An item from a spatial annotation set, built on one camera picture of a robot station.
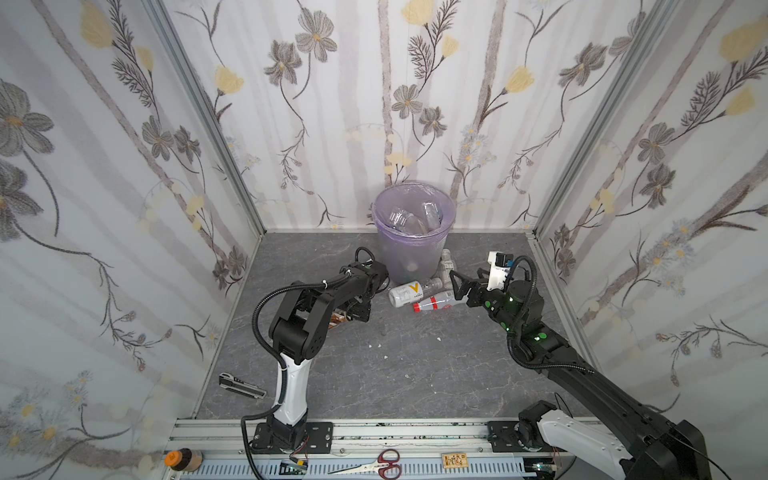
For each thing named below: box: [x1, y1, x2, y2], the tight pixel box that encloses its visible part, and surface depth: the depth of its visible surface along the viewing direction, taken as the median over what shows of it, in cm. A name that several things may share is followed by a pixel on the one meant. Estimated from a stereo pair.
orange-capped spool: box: [164, 448, 203, 472], surface depth 67 cm
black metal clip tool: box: [218, 372, 267, 399], surface depth 84 cm
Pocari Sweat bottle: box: [389, 208, 425, 235], surface depth 103 cm
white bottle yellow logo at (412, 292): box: [388, 277, 443, 308], surface depth 97 cm
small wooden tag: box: [442, 452, 469, 469], surface depth 72 cm
